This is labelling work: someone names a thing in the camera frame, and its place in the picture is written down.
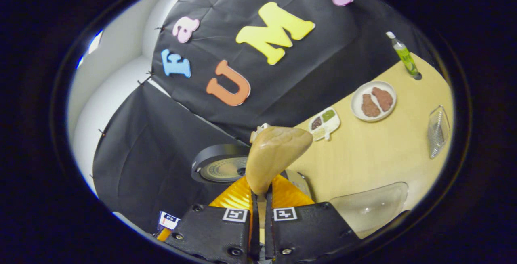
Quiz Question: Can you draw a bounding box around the white round plate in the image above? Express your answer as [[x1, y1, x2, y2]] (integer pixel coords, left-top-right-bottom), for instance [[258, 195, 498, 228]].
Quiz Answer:
[[351, 80, 397, 122]]

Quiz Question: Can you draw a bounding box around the green drink bottle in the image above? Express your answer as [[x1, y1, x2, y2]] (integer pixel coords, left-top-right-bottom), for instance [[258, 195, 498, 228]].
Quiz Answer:
[[386, 31, 422, 80]]

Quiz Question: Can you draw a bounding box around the wooden spoon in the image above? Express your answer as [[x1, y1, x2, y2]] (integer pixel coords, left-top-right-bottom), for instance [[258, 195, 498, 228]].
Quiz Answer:
[[245, 126, 313, 232]]

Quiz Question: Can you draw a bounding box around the brown meat piece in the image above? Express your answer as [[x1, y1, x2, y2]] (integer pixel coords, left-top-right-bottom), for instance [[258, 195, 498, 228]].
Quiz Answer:
[[372, 87, 393, 112], [361, 94, 381, 118]]

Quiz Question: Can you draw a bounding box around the black backdrop cloth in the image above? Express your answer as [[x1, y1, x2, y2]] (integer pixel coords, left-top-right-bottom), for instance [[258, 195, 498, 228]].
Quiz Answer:
[[92, 0, 437, 232]]

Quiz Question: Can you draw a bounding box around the dark grey rice cooker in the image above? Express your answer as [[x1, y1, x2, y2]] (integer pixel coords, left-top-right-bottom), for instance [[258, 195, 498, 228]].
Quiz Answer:
[[191, 143, 312, 200]]

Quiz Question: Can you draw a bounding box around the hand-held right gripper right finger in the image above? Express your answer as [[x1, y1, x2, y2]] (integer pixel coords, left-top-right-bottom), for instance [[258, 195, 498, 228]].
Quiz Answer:
[[265, 174, 360, 264]]

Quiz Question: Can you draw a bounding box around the clear rice tray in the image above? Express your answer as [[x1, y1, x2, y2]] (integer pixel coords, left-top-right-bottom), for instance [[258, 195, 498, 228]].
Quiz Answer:
[[329, 182, 408, 234]]

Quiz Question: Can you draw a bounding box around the white divided dish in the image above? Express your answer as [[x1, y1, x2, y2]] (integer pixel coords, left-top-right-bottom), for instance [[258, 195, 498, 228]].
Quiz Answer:
[[308, 107, 341, 141]]

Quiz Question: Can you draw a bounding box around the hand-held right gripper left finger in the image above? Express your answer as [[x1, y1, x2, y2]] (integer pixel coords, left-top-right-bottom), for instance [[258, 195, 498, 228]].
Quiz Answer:
[[166, 175, 260, 264]]

